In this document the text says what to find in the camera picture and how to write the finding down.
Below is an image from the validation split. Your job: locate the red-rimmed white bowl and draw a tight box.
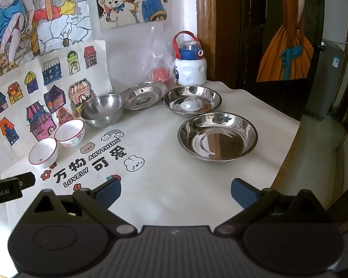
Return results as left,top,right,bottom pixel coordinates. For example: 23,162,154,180
55,119,85,148
28,137,58,169

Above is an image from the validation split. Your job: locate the steel bowl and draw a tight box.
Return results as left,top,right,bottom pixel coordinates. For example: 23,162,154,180
81,94,124,128

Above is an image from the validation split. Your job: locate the small steel plate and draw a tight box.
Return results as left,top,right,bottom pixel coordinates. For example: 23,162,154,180
122,81,168,111

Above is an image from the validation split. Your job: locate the colourful houses drawing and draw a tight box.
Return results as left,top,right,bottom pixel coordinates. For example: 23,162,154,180
0,40,112,174

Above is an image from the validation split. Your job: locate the white printed tablecloth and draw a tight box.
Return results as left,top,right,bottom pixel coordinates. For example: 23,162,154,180
3,82,299,228

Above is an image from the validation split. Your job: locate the grey appliance with sticker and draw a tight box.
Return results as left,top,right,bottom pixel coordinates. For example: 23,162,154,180
306,40,345,121

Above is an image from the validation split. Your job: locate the red ball in bag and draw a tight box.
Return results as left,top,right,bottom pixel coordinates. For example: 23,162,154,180
151,67,171,85

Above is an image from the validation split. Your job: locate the clear plastic bag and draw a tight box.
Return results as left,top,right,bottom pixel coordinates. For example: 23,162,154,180
142,27,176,88

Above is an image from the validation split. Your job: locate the white blue water bottle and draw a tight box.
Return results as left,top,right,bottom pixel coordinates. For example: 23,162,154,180
172,31,207,86

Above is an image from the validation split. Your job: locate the orange dress painting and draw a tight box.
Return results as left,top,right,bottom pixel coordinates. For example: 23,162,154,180
256,0,314,82

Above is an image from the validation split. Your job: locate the child figure drawing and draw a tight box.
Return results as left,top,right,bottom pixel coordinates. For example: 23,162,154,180
0,0,92,76

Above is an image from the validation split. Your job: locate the teddy bear drawing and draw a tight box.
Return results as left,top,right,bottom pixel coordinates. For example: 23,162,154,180
96,0,168,29

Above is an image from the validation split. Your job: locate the brown wooden door frame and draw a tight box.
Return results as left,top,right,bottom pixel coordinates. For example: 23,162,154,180
197,0,242,88

